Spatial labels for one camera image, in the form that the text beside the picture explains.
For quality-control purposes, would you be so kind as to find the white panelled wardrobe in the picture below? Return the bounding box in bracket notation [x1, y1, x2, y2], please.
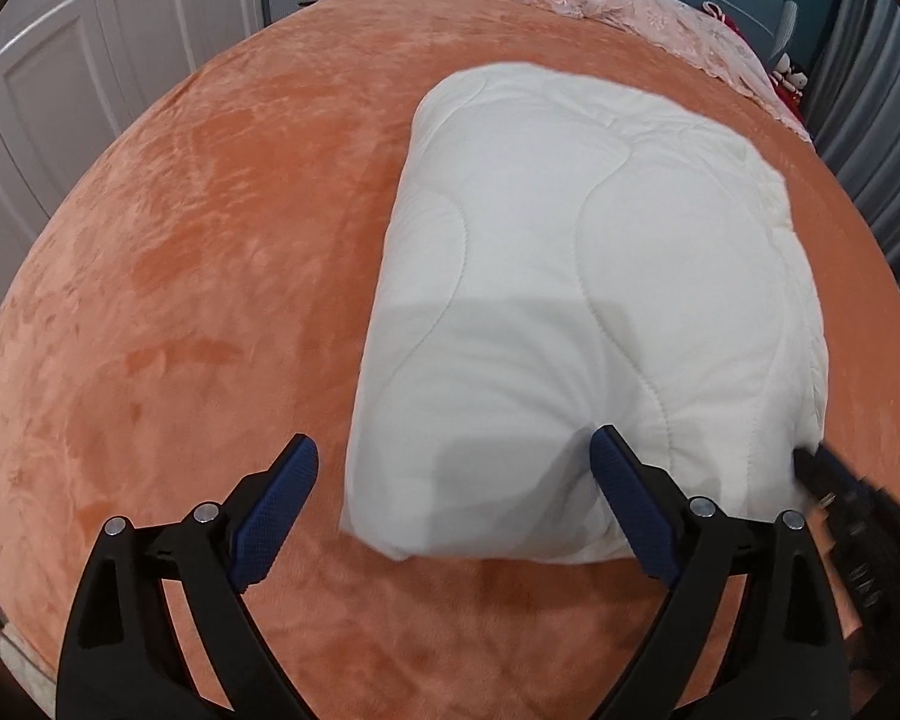
[0, 0, 263, 305]

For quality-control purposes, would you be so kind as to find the red fabric item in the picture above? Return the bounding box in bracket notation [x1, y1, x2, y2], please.
[701, 0, 808, 122]

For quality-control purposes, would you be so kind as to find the white quilted comforter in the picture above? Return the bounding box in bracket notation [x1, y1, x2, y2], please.
[341, 64, 827, 564]

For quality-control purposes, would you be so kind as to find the grey pleated curtain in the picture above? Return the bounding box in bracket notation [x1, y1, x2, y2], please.
[805, 0, 900, 291]

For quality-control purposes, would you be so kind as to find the orange plush bedspread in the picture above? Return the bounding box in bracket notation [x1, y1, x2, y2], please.
[0, 0, 900, 718]

